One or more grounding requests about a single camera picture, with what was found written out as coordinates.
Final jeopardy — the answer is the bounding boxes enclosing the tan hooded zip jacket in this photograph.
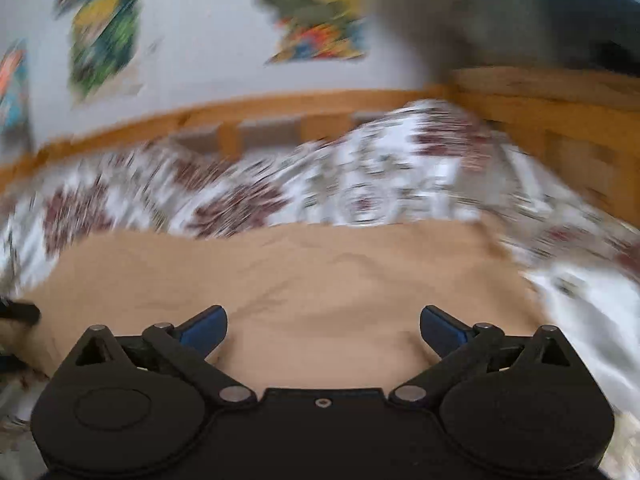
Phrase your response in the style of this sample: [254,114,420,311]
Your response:
[18,219,546,391]

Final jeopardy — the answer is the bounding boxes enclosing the bagged pile of clothes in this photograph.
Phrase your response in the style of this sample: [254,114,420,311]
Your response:
[371,0,639,81]

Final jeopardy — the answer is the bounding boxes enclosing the floral satin bed cover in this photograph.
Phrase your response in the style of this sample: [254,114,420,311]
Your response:
[1,100,639,479]

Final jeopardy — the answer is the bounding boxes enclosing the curled orange character poster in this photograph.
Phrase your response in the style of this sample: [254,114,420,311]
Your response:
[0,41,28,133]

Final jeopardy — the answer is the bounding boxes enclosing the anime girl poster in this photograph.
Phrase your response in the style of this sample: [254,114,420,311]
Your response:
[68,0,142,106]

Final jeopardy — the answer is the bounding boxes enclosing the colourful landscape poster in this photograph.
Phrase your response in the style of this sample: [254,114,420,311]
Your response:
[256,0,368,63]

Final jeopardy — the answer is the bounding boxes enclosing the wooden bed frame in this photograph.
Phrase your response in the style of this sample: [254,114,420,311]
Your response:
[1,66,639,226]

